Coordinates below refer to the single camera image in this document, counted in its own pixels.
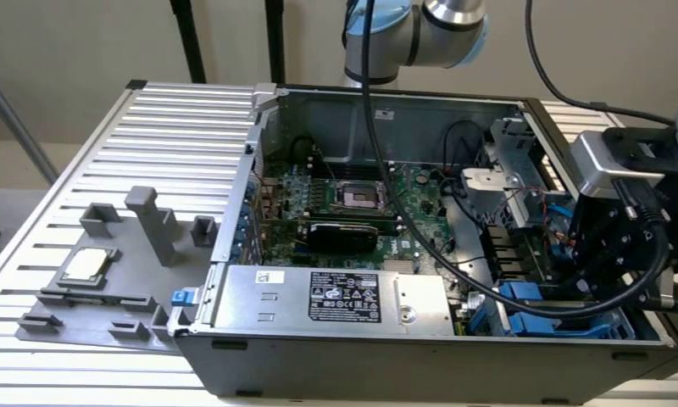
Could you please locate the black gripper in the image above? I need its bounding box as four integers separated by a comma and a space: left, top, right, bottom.
569, 176, 678, 313

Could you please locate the blue disk carrier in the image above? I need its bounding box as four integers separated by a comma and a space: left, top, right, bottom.
498, 278, 562, 337

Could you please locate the metal disk bay cage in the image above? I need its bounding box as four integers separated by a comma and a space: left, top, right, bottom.
460, 117, 578, 231

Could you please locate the green motherboard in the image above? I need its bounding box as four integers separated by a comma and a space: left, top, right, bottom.
253, 159, 488, 276

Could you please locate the CPU socket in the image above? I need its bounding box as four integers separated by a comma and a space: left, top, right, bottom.
330, 180, 389, 213

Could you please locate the black graphics card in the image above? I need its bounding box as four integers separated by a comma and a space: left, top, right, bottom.
304, 222, 384, 256

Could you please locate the black open PC case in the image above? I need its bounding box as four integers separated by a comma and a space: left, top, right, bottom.
166, 82, 678, 402

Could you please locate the silver power supply unit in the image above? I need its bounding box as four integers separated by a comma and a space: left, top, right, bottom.
212, 265, 460, 338

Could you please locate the black stand pole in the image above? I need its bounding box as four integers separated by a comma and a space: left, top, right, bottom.
265, 0, 286, 84
168, 0, 208, 84

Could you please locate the blue case latch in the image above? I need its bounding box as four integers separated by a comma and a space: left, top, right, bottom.
168, 287, 197, 309

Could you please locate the silver CPU chip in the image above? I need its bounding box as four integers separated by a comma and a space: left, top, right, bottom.
57, 248, 117, 283

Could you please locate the grey parts rack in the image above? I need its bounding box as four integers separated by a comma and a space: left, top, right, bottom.
13, 185, 220, 353

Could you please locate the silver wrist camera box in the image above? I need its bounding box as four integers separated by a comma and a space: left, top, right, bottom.
568, 130, 666, 201

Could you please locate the red wire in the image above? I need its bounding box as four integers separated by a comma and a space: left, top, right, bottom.
506, 188, 550, 222

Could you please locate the thin black looped wire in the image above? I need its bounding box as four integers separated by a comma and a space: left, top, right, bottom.
442, 120, 488, 167

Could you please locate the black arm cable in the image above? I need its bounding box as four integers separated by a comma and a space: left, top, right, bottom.
524, 0, 678, 127

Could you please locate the thick black camera cable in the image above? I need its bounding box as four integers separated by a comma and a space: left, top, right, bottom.
361, 0, 672, 320

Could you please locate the grey metal post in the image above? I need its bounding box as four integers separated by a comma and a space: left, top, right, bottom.
0, 54, 61, 186

